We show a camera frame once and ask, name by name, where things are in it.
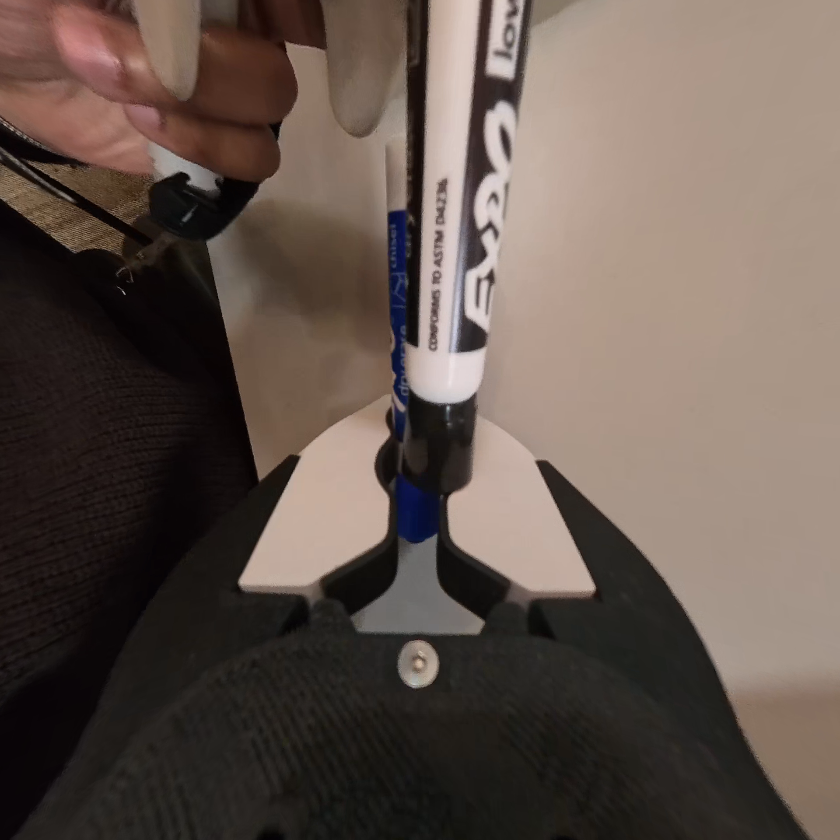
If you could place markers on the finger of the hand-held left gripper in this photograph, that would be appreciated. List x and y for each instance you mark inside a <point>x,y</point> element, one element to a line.
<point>364,65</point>

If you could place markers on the grey desk with wooden edge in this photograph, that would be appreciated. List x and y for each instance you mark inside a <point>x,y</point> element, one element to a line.
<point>656,328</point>

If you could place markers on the blue dry erase marker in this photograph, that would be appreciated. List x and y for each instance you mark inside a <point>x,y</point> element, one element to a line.
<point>413,512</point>

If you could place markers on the person's left hand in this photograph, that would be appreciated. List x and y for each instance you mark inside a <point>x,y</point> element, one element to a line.
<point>79,85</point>

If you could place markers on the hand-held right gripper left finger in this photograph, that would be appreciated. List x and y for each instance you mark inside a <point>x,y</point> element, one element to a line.
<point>315,525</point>

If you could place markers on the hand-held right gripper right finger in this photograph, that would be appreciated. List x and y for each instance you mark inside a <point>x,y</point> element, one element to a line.
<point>525,531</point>

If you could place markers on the black dry erase marker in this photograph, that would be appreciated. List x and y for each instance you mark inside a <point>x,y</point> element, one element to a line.
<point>453,197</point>

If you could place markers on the person's black clothing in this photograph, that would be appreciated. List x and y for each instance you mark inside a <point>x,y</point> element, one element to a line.
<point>98,459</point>

